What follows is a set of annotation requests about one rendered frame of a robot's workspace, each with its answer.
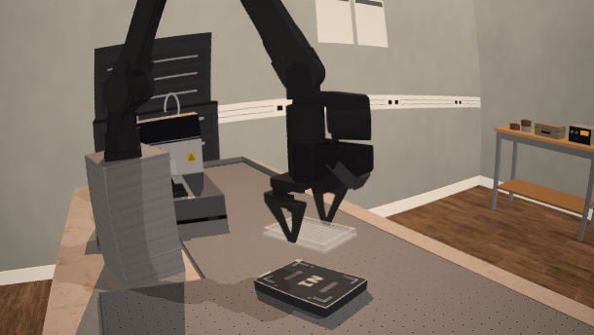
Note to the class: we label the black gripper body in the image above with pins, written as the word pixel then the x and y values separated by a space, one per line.
pixel 285 183

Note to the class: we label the dark grey raised edge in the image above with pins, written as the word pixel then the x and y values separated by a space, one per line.
pixel 239 159

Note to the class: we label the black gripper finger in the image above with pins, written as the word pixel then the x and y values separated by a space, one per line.
pixel 339 195
pixel 297 209

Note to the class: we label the white multiwell plate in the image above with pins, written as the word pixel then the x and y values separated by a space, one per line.
pixel 318 238

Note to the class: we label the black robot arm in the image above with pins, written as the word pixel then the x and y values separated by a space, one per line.
pixel 347 114

